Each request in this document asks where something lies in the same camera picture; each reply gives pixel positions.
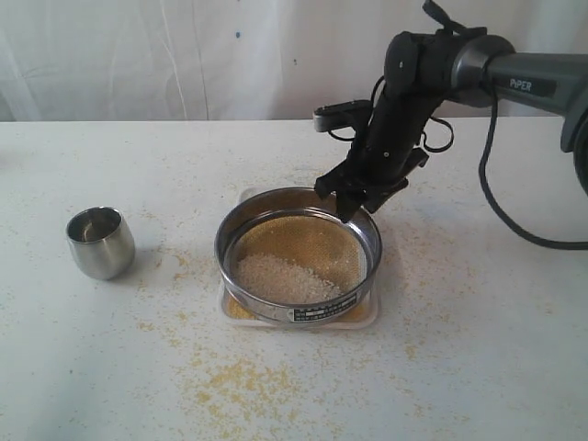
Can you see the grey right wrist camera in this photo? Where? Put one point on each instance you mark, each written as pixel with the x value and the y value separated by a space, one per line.
pixel 351 114

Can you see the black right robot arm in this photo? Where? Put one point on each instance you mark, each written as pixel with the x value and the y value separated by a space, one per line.
pixel 421 72

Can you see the white square plastic tray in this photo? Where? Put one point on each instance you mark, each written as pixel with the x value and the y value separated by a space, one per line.
pixel 374 312

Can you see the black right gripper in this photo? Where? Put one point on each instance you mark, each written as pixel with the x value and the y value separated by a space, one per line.
pixel 381 155

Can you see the round steel mesh sieve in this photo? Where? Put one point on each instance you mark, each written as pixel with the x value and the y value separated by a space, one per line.
pixel 239 285

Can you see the white backdrop curtain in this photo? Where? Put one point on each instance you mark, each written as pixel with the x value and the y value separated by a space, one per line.
pixel 193 60

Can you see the stainless steel cup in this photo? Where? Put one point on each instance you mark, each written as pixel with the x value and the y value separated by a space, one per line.
pixel 101 242

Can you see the yellow and white grain mix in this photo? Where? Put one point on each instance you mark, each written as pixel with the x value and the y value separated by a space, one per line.
pixel 298 259

